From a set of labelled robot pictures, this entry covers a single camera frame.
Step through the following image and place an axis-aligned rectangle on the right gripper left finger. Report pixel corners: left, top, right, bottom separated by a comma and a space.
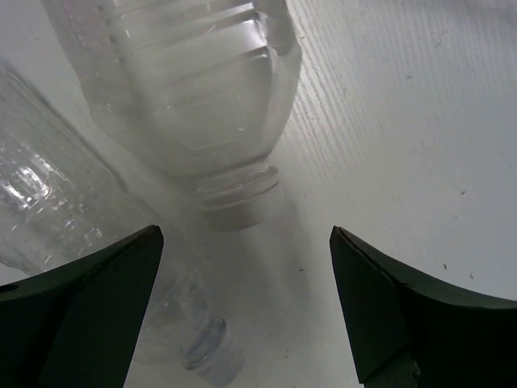
1, 226, 164, 387

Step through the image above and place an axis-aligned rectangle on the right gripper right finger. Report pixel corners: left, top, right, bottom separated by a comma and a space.
330, 227, 516, 387

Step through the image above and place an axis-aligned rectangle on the clear crushed bottle front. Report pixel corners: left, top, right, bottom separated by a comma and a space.
1, 63, 244, 387

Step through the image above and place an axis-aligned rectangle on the large clear labelled bottle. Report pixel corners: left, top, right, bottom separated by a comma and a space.
43, 1, 302, 231

